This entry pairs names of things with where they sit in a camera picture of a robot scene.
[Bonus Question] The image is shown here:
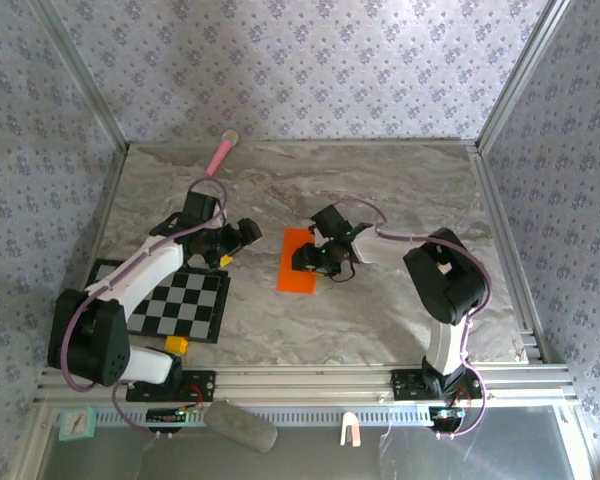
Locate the grey oblong pad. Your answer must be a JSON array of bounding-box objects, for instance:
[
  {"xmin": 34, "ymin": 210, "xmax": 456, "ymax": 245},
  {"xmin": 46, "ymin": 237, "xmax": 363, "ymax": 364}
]
[{"xmin": 203, "ymin": 399, "xmax": 280, "ymax": 455}]

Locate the slanted aluminium frame post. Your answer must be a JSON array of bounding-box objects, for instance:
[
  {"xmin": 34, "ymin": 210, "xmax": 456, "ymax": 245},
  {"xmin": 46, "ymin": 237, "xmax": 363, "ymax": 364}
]
[
  {"xmin": 29, "ymin": 0, "xmax": 131, "ymax": 151},
  {"xmin": 474, "ymin": 0, "xmax": 571, "ymax": 151}
]

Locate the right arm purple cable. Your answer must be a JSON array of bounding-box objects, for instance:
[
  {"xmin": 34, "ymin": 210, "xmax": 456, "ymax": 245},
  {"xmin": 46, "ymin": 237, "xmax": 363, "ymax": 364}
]
[{"xmin": 339, "ymin": 198, "xmax": 494, "ymax": 441}]

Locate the pink toy microphone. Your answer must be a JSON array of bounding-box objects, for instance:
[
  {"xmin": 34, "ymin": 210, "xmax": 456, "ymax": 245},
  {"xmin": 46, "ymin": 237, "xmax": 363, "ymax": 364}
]
[{"xmin": 204, "ymin": 129, "xmax": 240, "ymax": 178}]

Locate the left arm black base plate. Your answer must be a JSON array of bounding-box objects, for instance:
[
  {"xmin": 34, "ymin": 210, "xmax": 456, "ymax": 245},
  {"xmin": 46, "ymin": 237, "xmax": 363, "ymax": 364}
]
[{"xmin": 124, "ymin": 369, "xmax": 217, "ymax": 404}]

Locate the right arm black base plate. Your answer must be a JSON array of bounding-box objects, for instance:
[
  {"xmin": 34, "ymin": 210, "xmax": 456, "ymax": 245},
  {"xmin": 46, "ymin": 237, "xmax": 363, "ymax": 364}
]
[{"xmin": 389, "ymin": 368, "xmax": 484, "ymax": 401}]

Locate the long aluminium frame rail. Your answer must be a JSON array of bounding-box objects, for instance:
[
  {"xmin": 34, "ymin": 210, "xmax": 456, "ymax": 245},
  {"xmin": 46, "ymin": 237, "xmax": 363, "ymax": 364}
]
[{"xmin": 32, "ymin": 364, "xmax": 579, "ymax": 405}]

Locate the black grey checkerboard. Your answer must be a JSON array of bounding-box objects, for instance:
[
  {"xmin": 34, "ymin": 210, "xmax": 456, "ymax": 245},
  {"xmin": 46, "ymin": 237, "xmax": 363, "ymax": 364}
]
[{"xmin": 87, "ymin": 258, "xmax": 231, "ymax": 345}]

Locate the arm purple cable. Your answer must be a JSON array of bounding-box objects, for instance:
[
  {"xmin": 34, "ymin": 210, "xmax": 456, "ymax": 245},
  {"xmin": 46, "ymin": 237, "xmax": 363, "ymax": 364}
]
[
  {"xmin": 62, "ymin": 177, "xmax": 230, "ymax": 441},
  {"xmin": 339, "ymin": 198, "xmax": 494, "ymax": 441}
]

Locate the white plastic hook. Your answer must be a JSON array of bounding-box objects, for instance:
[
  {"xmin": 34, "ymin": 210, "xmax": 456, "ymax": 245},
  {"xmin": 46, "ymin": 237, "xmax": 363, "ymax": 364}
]
[{"xmin": 340, "ymin": 412, "xmax": 362, "ymax": 446}]

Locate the aluminium side rail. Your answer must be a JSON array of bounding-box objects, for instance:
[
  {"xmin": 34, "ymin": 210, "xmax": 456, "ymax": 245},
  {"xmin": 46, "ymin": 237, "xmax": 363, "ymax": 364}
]
[
  {"xmin": 54, "ymin": 144, "xmax": 131, "ymax": 366},
  {"xmin": 467, "ymin": 144, "xmax": 549, "ymax": 364}
]

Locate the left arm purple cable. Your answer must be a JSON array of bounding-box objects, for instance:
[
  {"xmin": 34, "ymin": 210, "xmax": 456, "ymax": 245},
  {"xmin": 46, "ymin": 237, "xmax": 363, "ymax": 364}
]
[{"xmin": 62, "ymin": 177, "xmax": 230, "ymax": 441}]

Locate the grey slotted cable duct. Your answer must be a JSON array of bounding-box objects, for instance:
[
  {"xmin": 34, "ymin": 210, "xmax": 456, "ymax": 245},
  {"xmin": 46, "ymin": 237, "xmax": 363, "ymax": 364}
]
[{"xmin": 94, "ymin": 403, "xmax": 431, "ymax": 424}]

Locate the teal square clock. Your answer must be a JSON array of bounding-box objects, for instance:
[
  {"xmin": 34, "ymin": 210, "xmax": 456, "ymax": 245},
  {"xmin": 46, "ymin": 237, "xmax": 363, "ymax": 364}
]
[{"xmin": 58, "ymin": 405, "xmax": 99, "ymax": 443}]

